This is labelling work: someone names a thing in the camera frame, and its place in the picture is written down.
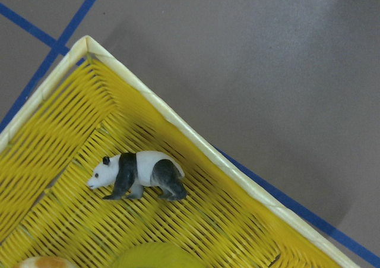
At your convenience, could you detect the yellow tape roll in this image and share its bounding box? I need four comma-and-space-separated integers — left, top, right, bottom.
110, 242, 207, 268

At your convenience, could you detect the yellow woven basket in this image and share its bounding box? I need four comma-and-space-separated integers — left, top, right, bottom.
1, 36, 355, 267

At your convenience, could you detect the toy panda figure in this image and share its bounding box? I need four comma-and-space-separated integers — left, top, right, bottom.
87, 150, 188, 201

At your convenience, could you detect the toy croissant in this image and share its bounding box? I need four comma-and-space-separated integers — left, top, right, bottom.
14, 256, 76, 268

